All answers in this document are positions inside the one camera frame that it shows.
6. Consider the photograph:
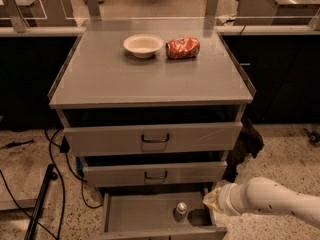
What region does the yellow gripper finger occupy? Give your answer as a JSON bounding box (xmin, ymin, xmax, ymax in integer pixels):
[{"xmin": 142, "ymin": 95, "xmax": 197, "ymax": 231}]
[{"xmin": 203, "ymin": 187, "xmax": 222, "ymax": 213}]

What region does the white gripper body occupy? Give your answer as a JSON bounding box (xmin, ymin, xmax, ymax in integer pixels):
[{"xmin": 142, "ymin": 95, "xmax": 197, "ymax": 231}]
[{"xmin": 217, "ymin": 183, "xmax": 240, "ymax": 216}]

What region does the silver redbull can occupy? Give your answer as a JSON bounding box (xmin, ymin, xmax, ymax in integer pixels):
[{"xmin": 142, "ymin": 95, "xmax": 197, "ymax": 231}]
[{"xmin": 173, "ymin": 202, "xmax": 188, "ymax": 223}]

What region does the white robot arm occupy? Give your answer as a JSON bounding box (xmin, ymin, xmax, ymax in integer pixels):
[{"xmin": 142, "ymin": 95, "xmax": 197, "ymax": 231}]
[{"xmin": 203, "ymin": 177, "xmax": 320, "ymax": 228}]

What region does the bottom grey drawer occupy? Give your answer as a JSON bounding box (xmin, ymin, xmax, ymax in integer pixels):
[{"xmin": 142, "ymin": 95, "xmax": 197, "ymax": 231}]
[{"xmin": 91, "ymin": 183, "xmax": 227, "ymax": 240}]

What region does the grey drawer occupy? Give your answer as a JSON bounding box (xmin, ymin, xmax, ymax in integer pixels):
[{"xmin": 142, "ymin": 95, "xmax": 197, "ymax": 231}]
[
  {"xmin": 57, "ymin": 105, "xmax": 244, "ymax": 156},
  {"xmin": 91, "ymin": 183, "xmax": 227, "ymax": 240},
  {"xmin": 81, "ymin": 151, "xmax": 227, "ymax": 187}
]

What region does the middle grey drawer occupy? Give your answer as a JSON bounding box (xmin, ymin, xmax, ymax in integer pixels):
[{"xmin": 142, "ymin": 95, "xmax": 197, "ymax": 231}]
[{"xmin": 81, "ymin": 151, "xmax": 227, "ymax": 187}]

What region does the grey drawer cabinet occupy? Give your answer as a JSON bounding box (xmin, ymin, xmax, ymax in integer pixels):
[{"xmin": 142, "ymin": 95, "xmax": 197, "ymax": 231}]
[{"xmin": 48, "ymin": 17, "xmax": 257, "ymax": 240}]

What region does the top grey drawer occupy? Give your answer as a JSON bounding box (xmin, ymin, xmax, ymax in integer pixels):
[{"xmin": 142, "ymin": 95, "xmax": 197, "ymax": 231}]
[{"xmin": 57, "ymin": 105, "xmax": 244, "ymax": 156}]

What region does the crushed orange soda can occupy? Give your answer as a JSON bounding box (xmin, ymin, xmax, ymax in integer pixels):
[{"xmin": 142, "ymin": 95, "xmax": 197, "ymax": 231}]
[{"xmin": 165, "ymin": 37, "xmax": 200, "ymax": 59}]

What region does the long background counter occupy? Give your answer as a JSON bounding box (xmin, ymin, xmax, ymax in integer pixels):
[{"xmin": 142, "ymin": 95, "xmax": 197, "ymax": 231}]
[{"xmin": 0, "ymin": 17, "xmax": 320, "ymax": 37}]

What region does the dark cloth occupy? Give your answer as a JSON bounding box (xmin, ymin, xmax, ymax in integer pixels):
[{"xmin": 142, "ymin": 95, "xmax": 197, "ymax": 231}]
[{"xmin": 223, "ymin": 116, "xmax": 264, "ymax": 183}]

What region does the black caster wheel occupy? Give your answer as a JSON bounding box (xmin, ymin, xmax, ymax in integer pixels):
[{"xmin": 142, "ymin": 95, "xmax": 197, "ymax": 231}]
[{"xmin": 304, "ymin": 128, "xmax": 320, "ymax": 144}]

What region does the black bar on floor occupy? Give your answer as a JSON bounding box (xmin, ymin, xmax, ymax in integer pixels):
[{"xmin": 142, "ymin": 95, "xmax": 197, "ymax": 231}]
[{"xmin": 24, "ymin": 164, "xmax": 54, "ymax": 240}]

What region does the white paper bowl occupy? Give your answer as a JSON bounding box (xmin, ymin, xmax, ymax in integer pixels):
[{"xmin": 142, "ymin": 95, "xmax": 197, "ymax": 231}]
[{"xmin": 123, "ymin": 34, "xmax": 163, "ymax": 59}]

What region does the grey background desk right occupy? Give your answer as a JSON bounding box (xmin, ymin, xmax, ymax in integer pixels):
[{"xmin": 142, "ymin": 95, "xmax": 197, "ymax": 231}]
[{"xmin": 234, "ymin": 0, "xmax": 320, "ymax": 26}]

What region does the grey background desk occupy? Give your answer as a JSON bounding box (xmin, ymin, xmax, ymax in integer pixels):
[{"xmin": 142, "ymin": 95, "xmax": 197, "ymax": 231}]
[
  {"xmin": 15, "ymin": 0, "xmax": 76, "ymax": 27},
  {"xmin": 234, "ymin": 0, "xmax": 320, "ymax": 26}
]

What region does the black tool on floor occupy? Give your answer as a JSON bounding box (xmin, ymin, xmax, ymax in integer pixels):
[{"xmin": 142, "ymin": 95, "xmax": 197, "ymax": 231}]
[{"xmin": 0, "ymin": 140, "xmax": 34, "ymax": 150}]

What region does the grey background desk left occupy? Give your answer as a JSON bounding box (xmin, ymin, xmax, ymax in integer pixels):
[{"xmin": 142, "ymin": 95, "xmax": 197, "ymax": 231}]
[{"xmin": 15, "ymin": 0, "xmax": 76, "ymax": 27}]

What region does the black floor cable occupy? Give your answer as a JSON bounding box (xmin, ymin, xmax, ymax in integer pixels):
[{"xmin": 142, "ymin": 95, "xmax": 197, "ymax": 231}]
[{"xmin": 0, "ymin": 127, "xmax": 103, "ymax": 240}]

